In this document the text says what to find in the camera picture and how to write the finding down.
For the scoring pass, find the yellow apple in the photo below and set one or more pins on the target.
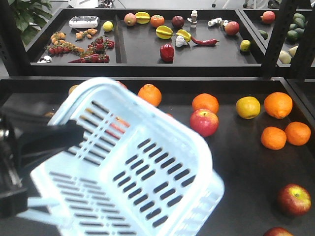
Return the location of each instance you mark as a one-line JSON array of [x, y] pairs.
[[72, 88], [248, 107]]

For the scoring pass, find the mango reddish fruit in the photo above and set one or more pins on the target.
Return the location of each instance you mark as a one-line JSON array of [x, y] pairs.
[[130, 19]]

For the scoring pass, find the green potted plant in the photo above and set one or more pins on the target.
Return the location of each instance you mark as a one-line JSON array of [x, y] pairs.
[[30, 17]]

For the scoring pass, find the persimmon orange fruit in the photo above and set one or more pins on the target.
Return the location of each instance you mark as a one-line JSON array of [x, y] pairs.
[[157, 20]]

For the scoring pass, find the small orange front right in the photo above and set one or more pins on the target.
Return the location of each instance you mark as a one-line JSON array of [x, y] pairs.
[[297, 133]]

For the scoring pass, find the dark purple fruit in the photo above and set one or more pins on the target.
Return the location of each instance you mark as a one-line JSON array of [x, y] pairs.
[[177, 22]]

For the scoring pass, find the black rack post right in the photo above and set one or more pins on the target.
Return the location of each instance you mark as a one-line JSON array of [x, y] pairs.
[[284, 17]]

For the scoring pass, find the small orange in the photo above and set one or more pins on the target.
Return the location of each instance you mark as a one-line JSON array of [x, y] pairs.
[[297, 133], [273, 138]]

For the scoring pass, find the orange with knob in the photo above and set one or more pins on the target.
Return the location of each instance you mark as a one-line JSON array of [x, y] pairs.
[[151, 94]]

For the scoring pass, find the red apple left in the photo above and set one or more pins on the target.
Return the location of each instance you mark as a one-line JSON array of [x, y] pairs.
[[117, 128]]

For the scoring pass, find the small yellow lemon rear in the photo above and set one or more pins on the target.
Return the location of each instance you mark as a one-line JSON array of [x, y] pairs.
[[107, 26]]

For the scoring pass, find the rear left black tray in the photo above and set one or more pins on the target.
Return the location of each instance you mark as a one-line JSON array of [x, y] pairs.
[[136, 51]]

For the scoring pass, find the orange cherry tomato vine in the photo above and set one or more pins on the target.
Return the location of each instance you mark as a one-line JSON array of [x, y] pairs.
[[59, 45]]

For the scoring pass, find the red chili pepper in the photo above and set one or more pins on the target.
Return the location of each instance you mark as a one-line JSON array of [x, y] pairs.
[[209, 42]]

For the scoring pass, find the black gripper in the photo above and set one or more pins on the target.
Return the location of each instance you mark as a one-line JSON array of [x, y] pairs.
[[19, 140]]

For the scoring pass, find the white electronic scale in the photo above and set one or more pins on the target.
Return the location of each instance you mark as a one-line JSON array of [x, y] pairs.
[[84, 22]]

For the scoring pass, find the red apple centre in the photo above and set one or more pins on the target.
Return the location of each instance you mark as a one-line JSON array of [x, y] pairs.
[[204, 122]]

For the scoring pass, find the red apple front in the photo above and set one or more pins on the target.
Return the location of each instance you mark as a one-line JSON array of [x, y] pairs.
[[277, 231]]

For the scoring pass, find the red bell pepper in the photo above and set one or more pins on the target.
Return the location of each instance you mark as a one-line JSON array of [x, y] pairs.
[[167, 53]]

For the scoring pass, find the yellow starfruit right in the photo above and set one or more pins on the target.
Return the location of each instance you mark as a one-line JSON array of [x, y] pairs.
[[186, 35]]

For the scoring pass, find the cherry tomato vine red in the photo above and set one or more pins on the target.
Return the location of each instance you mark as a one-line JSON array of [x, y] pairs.
[[96, 52]]

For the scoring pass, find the red apple rear tray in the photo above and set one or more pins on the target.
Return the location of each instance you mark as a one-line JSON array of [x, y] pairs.
[[232, 28]]

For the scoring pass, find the yellow starfruit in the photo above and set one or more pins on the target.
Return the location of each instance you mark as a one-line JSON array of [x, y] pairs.
[[164, 32], [142, 17], [186, 35]]

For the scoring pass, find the pale pear with stem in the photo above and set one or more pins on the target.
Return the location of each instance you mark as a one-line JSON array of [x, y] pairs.
[[284, 57]]

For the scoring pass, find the yellow apple right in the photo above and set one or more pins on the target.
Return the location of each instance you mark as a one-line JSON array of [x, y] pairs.
[[248, 107]]

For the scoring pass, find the small green yellow fruit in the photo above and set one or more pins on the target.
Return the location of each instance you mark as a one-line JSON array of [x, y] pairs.
[[245, 46]]

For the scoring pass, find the dark red apple right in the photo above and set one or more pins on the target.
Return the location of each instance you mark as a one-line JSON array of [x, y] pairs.
[[294, 200]]

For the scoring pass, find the red pomegranate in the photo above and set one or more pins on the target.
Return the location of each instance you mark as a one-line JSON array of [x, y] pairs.
[[268, 17]]

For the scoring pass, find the large orange right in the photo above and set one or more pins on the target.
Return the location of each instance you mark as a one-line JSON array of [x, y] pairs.
[[278, 105]]

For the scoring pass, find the light blue plastic basket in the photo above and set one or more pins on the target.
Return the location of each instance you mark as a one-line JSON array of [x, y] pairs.
[[156, 180]]

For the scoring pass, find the yellow starfruit left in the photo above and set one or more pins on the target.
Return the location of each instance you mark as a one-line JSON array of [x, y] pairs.
[[164, 32]]

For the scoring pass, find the yellow starfruit rear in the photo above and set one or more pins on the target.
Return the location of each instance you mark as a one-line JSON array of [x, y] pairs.
[[142, 17]]

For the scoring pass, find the small orange front left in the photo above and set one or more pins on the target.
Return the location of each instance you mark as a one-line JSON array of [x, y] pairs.
[[273, 138]]

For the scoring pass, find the orange behind centre apple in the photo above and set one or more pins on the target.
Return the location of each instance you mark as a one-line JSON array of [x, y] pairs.
[[205, 101]]

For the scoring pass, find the white garlic bulb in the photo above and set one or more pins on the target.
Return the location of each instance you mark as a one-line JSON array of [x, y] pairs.
[[180, 41]]

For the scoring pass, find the rear right black tray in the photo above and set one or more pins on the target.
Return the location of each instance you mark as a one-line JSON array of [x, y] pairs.
[[293, 36]]

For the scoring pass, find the yellow apple rear left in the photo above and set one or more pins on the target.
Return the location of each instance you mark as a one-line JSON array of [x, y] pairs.
[[72, 88]]

